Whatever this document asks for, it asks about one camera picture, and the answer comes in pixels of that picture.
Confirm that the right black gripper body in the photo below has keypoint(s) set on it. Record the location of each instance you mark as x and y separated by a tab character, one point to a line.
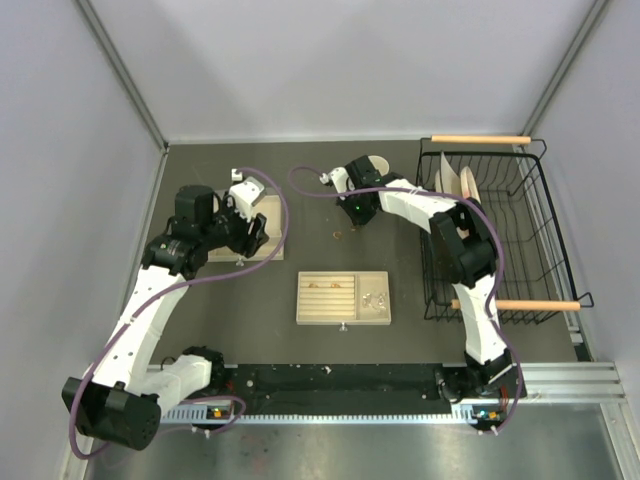
354	206

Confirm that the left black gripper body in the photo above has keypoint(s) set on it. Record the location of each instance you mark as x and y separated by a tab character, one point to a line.
230	229

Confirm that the beige jewelry tray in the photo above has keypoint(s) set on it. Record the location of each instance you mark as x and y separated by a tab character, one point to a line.
335	298

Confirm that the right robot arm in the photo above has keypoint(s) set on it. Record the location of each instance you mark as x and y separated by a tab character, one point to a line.
464	250

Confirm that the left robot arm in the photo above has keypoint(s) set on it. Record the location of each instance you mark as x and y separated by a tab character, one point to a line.
118	400

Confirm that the silver jewelry pile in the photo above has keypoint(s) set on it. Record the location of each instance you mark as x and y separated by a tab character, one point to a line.
375	300

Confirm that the yellow mug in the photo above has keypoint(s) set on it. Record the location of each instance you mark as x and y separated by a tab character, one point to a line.
380	164

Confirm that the cream plate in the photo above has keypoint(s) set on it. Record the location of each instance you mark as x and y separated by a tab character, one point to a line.
446	179

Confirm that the pink plate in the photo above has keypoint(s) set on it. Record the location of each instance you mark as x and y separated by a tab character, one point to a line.
469	187

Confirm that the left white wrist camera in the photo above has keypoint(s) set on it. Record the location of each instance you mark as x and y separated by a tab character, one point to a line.
246	192

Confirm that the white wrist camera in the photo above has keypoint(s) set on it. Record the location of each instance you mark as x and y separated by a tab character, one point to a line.
246	192
338	178

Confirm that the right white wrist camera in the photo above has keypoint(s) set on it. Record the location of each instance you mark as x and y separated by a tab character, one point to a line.
338	178

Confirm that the black wire dish rack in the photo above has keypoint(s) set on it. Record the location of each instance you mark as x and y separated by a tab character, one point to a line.
515	195

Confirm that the grey cable duct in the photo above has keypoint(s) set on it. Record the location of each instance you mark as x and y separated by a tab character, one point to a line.
203	414

